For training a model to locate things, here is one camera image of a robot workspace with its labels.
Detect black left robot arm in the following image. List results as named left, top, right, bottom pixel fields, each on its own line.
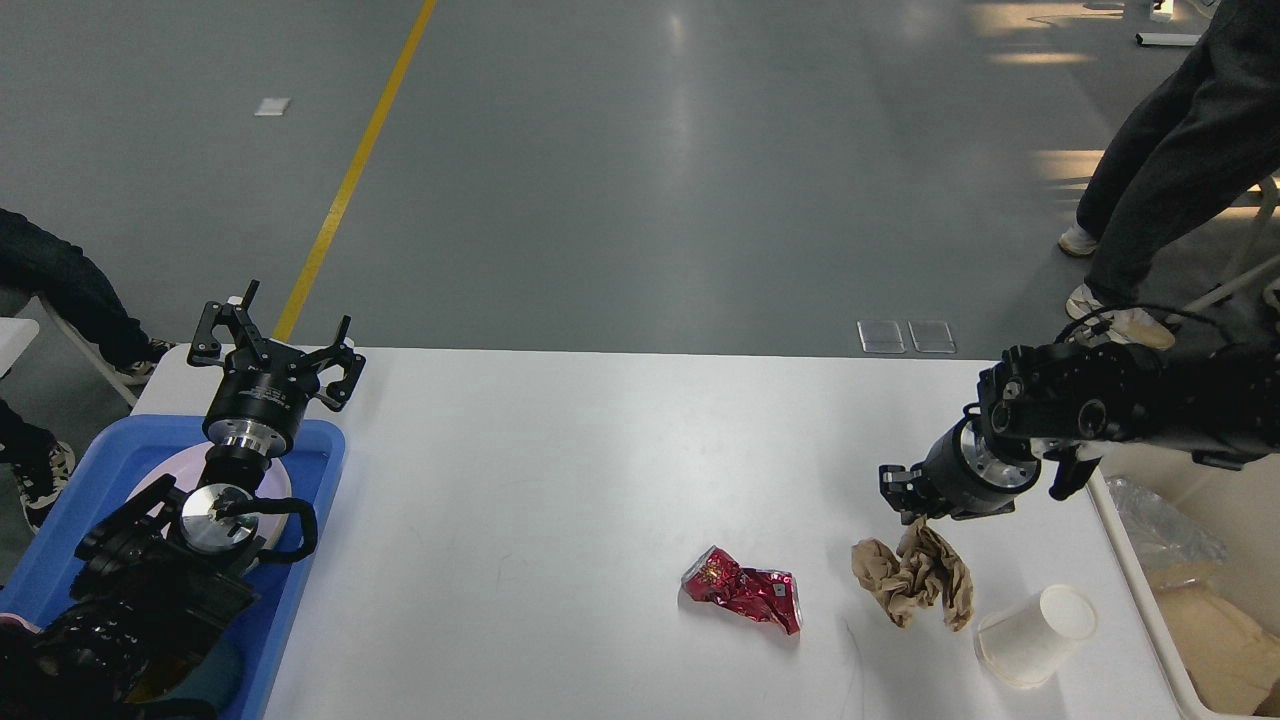
left=3, top=281, right=366, bottom=719

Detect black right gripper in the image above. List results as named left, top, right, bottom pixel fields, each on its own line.
left=879, top=416, right=1041, bottom=527

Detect aluminium foil tray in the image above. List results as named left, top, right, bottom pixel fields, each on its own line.
left=1105, top=477, right=1229, bottom=575

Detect white plastic bin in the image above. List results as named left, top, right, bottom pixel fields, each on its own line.
left=1089, top=445, right=1279, bottom=719

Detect blue plastic tray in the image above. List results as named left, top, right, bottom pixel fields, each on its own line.
left=1, top=414, right=346, bottom=719

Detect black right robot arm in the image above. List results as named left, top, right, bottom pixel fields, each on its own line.
left=878, top=318, right=1279, bottom=524

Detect white office chair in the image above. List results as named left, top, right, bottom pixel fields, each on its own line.
left=1180, top=176, right=1280, bottom=316

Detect brown paper bag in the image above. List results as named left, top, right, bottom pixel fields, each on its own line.
left=1140, top=561, right=1279, bottom=719

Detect brown paper ball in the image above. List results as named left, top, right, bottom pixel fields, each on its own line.
left=851, top=518, right=975, bottom=632

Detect dark green cup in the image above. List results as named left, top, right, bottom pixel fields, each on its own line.
left=127, top=639, right=244, bottom=716

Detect red foil wrapper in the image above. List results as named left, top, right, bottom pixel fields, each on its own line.
left=680, top=544, right=803, bottom=635

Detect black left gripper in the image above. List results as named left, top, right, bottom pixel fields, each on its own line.
left=186, top=279, right=366, bottom=457

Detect clear floor plate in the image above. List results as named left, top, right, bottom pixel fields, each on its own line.
left=856, top=320, right=906, bottom=355
left=908, top=320, right=957, bottom=355

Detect pink cup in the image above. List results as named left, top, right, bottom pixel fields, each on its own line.
left=0, top=612, right=42, bottom=635

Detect standing person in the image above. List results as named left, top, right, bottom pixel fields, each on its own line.
left=1059, top=1, right=1279, bottom=350

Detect white paper cup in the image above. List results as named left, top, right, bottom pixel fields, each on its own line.
left=975, top=584, right=1098, bottom=689

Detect pink plate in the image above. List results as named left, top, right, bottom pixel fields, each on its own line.
left=129, top=442, right=287, bottom=556

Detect left clear floor plate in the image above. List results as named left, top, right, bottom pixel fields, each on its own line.
left=856, top=320, right=906, bottom=355

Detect right clear floor plate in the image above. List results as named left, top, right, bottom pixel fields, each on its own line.
left=908, top=320, right=957, bottom=355

